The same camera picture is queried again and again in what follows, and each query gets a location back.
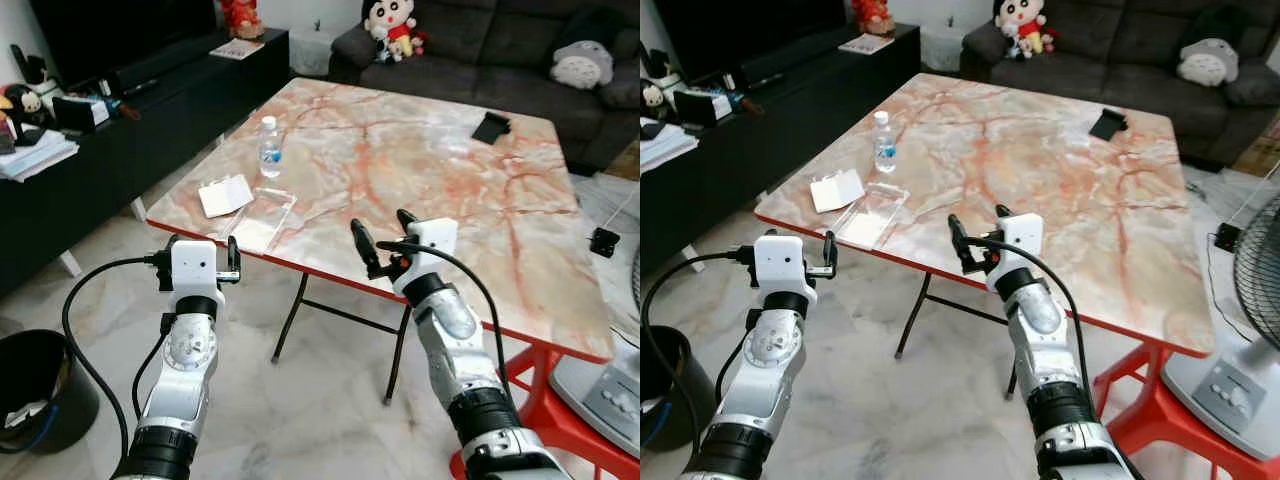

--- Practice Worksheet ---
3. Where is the clear plastic container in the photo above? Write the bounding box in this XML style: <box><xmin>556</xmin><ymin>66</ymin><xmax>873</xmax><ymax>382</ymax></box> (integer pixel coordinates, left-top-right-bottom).
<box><xmin>832</xmin><ymin>182</ymin><xmax>911</xmax><ymax>251</ymax></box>
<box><xmin>222</xmin><ymin>185</ymin><xmax>299</xmax><ymax>253</ymax></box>

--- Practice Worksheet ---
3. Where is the black rubbish bin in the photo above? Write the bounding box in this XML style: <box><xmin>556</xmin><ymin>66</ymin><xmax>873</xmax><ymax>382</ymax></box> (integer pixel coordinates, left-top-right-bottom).
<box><xmin>0</xmin><ymin>329</ymin><xmax>102</xmax><ymax>457</ymax></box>
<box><xmin>640</xmin><ymin>325</ymin><xmax>719</xmax><ymax>453</ymax></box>

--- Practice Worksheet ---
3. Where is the marble folding table red edge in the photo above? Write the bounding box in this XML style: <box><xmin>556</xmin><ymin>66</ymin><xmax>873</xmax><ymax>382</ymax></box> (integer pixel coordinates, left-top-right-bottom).
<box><xmin>752</xmin><ymin>72</ymin><xmax>1217</xmax><ymax>401</ymax></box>
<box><xmin>145</xmin><ymin>77</ymin><xmax>617</xmax><ymax>406</ymax></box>

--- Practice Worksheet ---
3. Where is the white folded paper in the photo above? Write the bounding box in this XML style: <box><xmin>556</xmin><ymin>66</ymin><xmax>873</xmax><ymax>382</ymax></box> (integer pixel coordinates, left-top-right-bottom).
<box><xmin>809</xmin><ymin>168</ymin><xmax>867</xmax><ymax>215</ymax></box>
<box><xmin>197</xmin><ymin>175</ymin><xmax>255</xmax><ymax>219</ymax></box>

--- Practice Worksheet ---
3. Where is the black tv console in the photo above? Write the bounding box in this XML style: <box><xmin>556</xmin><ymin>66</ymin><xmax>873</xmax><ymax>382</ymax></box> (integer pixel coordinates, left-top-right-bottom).
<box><xmin>640</xmin><ymin>22</ymin><xmax>922</xmax><ymax>281</ymax></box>
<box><xmin>0</xmin><ymin>27</ymin><xmax>292</xmax><ymax>298</ymax></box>

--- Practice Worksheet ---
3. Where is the clear plastic water bottle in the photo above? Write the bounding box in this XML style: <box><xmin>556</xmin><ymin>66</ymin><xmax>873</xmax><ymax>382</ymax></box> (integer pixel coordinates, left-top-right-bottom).
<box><xmin>872</xmin><ymin>110</ymin><xmax>898</xmax><ymax>175</ymax></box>
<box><xmin>258</xmin><ymin>115</ymin><xmax>285</xmax><ymax>180</ymax></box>

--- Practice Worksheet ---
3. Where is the black wallet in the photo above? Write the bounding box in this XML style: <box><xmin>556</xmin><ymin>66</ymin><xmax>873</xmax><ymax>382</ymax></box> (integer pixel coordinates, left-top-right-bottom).
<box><xmin>470</xmin><ymin>111</ymin><xmax>512</xmax><ymax>145</ymax></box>
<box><xmin>1088</xmin><ymin>107</ymin><xmax>1129</xmax><ymax>142</ymax></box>

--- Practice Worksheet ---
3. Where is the white paper stack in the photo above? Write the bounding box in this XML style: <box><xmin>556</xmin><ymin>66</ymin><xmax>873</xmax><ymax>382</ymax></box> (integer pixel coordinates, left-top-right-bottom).
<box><xmin>640</xmin><ymin>122</ymin><xmax>701</xmax><ymax>173</ymax></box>
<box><xmin>0</xmin><ymin>128</ymin><xmax>81</xmax><ymax>184</ymax></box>

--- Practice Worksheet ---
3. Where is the black box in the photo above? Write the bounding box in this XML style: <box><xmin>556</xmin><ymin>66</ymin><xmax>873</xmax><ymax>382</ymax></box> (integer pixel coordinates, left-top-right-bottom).
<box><xmin>52</xmin><ymin>93</ymin><xmax>113</xmax><ymax>133</ymax></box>
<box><xmin>675</xmin><ymin>88</ymin><xmax>733</xmax><ymax>126</ymax></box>

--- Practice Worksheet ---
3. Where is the dark grey sofa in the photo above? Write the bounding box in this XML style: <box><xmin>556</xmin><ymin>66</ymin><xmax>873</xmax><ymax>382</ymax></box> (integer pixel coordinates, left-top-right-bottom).
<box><xmin>958</xmin><ymin>0</ymin><xmax>1280</xmax><ymax>171</ymax></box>
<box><xmin>327</xmin><ymin>0</ymin><xmax>641</xmax><ymax>173</ymax></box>

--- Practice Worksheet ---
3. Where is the white side stand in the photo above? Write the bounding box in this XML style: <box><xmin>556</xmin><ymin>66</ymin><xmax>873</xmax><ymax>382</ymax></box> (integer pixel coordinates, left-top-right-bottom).
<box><xmin>289</xmin><ymin>28</ymin><xmax>337</xmax><ymax>79</ymax></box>
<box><xmin>919</xmin><ymin>25</ymin><xmax>966</xmax><ymax>73</ymax></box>

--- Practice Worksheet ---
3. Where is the cartoon boy plush doll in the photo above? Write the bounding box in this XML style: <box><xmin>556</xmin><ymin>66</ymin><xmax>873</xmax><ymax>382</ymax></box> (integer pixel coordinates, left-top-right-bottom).
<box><xmin>993</xmin><ymin>0</ymin><xmax>1057</xmax><ymax>59</ymax></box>
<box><xmin>362</xmin><ymin>0</ymin><xmax>429</xmax><ymax>64</ymax></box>

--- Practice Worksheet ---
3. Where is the printed booklet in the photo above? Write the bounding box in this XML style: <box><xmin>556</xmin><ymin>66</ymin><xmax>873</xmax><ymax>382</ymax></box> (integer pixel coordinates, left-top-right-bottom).
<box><xmin>838</xmin><ymin>33</ymin><xmax>896</xmax><ymax>56</ymax></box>
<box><xmin>208</xmin><ymin>38</ymin><xmax>267</xmax><ymax>62</ymax></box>

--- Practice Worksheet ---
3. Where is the black television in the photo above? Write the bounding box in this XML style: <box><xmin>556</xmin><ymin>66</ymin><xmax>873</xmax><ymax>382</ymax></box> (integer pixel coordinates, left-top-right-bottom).
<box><xmin>28</xmin><ymin>0</ymin><xmax>221</xmax><ymax>89</ymax></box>
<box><xmin>652</xmin><ymin>0</ymin><xmax>846</xmax><ymax>86</ymax></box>

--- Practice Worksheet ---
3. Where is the white standing fan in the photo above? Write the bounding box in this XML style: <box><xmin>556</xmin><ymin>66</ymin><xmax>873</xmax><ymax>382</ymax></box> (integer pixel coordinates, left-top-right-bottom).
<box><xmin>548</xmin><ymin>245</ymin><xmax>641</xmax><ymax>459</ymax></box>
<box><xmin>1160</xmin><ymin>193</ymin><xmax>1280</xmax><ymax>463</ymax></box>

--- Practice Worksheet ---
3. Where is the red plastic stool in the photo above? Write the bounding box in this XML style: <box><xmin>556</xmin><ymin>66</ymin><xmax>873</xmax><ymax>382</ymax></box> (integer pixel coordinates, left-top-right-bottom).
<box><xmin>448</xmin><ymin>338</ymin><xmax>641</xmax><ymax>480</ymax></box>
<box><xmin>1090</xmin><ymin>340</ymin><xmax>1280</xmax><ymax>480</ymax></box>

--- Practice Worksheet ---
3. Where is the grey totoro plush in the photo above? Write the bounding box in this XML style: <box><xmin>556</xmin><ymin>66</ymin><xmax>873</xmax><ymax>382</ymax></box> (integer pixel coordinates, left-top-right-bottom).
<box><xmin>1175</xmin><ymin>8</ymin><xmax>1241</xmax><ymax>88</ymax></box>
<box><xmin>549</xmin><ymin>8</ymin><xmax>617</xmax><ymax>90</ymax></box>

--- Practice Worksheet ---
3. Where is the red ornament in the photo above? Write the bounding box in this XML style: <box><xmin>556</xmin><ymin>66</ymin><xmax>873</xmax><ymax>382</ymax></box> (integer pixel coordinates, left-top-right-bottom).
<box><xmin>850</xmin><ymin>0</ymin><xmax>894</xmax><ymax>37</ymax></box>
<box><xmin>219</xmin><ymin>0</ymin><xmax>265</xmax><ymax>40</ymax></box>

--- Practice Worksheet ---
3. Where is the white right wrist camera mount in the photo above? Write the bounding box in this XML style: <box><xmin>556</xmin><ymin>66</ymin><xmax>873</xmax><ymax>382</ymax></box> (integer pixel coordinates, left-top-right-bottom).
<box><xmin>985</xmin><ymin>212</ymin><xmax>1045</xmax><ymax>293</ymax></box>
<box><xmin>392</xmin><ymin>217</ymin><xmax>460</xmax><ymax>297</ymax></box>

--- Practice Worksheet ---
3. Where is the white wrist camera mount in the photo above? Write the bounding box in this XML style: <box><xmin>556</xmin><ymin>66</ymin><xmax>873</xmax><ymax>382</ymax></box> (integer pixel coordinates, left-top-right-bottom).
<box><xmin>985</xmin><ymin>212</ymin><xmax>1045</xmax><ymax>293</ymax></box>
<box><xmin>167</xmin><ymin>238</ymin><xmax>222</xmax><ymax>301</ymax></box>
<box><xmin>751</xmin><ymin>234</ymin><xmax>807</xmax><ymax>298</ymax></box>
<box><xmin>392</xmin><ymin>217</ymin><xmax>460</xmax><ymax>297</ymax></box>

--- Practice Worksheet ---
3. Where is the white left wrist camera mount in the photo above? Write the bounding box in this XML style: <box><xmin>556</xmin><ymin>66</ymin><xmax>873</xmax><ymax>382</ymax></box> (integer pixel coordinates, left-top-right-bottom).
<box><xmin>751</xmin><ymin>234</ymin><xmax>807</xmax><ymax>298</ymax></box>
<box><xmin>167</xmin><ymin>238</ymin><xmax>222</xmax><ymax>301</ymax></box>

